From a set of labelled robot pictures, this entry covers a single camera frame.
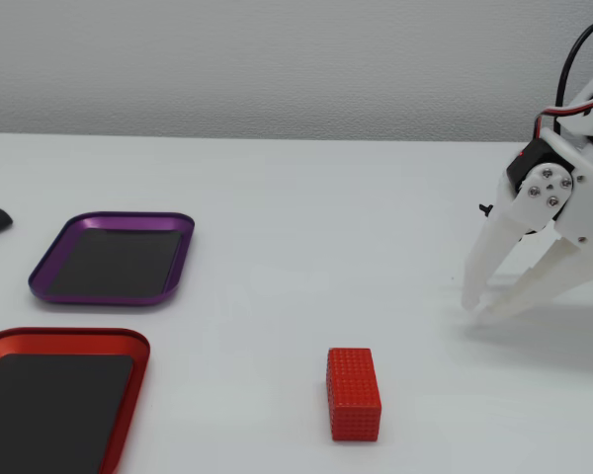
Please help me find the red studded block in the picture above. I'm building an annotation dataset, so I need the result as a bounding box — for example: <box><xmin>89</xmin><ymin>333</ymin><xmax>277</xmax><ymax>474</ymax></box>
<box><xmin>325</xmin><ymin>347</ymin><xmax>382</xmax><ymax>442</ymax></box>

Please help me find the purple metal tray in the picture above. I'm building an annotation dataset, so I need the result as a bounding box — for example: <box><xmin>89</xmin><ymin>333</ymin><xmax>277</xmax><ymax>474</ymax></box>
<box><xmin>27</xmin><ymin>210</ymin><xmax>197</xmax><ymax>307</ymax></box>

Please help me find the red metal tray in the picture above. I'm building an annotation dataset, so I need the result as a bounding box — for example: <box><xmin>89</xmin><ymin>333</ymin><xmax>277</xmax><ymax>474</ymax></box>
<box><xmin>0</xmin><ymin>326</ymin><xmax>152</xmax><ymax>474</ymax></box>

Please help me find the red white black servo wire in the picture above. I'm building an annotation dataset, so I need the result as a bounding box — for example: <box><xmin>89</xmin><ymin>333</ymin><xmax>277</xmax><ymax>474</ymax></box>
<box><xmin>533</xmin><ymin>91</ymin><xmax>593</xmax><ymax>145</ymax></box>

